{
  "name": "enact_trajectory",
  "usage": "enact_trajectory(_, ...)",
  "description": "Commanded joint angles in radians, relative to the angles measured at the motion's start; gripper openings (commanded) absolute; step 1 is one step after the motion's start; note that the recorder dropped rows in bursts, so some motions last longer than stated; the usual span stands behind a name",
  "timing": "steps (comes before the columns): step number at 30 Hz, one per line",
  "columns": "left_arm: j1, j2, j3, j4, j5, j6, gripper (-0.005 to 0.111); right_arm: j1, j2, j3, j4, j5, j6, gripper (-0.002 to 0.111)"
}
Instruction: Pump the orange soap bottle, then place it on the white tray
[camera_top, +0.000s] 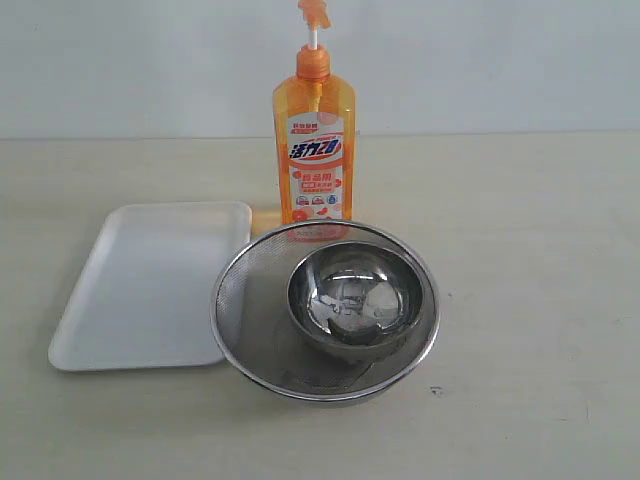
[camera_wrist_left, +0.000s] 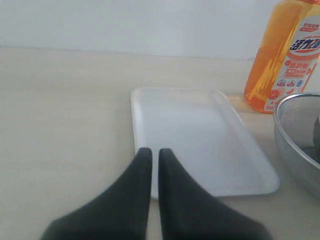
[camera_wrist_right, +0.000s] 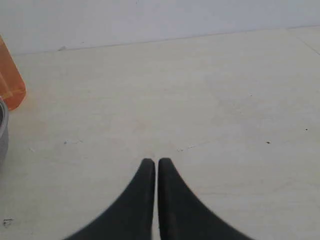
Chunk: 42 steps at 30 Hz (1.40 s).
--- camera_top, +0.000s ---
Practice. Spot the orange dish soap pump bottle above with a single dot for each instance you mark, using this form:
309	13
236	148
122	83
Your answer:
315	128

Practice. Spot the small stainless steel bowl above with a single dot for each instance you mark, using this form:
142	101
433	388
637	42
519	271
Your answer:
357	301

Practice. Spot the steel mesh strainer basket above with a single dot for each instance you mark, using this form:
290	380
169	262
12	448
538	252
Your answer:
251	323

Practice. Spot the white rectangular plastic tray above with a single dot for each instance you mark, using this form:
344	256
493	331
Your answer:
142	299

